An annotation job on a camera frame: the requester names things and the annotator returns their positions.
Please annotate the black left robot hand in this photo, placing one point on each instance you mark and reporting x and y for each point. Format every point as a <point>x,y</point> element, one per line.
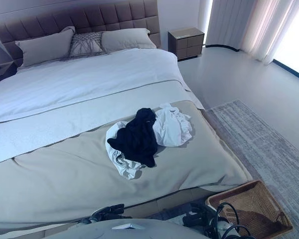
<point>110,211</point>

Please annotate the grey striped rug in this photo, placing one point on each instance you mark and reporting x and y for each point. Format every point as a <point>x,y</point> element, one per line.
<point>264,149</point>

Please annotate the plain white garment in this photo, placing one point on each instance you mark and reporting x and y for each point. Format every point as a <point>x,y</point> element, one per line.
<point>172,129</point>

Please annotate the dark window base rail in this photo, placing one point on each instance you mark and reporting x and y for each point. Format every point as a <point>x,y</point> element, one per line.
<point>289,66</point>

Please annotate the brown wicker basket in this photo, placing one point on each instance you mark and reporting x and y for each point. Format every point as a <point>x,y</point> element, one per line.
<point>259,204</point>

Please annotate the grey robot torso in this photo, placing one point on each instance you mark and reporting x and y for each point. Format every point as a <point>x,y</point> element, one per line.
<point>139,231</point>

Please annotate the brown tufted upholstered headboard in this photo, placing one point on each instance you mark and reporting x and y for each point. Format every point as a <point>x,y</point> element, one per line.
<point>64,17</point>

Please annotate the brown bedside table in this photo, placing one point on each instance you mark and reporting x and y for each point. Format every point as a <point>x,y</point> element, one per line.
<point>187,46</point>

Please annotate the white duvet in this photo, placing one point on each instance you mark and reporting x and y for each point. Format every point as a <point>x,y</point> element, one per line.
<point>77,82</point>

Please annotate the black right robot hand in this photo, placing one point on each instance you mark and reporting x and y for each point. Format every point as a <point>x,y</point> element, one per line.
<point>195,215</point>

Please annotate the white printed garment blue label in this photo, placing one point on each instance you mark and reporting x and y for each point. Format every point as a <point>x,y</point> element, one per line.
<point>125,169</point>

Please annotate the grey patterned cushion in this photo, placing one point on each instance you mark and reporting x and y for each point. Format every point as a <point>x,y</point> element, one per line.
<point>86,44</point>

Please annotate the beige pillow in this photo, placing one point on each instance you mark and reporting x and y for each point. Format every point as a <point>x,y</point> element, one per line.
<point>127,39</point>
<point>44,47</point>

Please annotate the black garment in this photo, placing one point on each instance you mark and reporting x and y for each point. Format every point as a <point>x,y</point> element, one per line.
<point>137,139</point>

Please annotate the bed with beige blanket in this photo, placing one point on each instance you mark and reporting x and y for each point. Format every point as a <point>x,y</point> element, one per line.
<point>64,174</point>

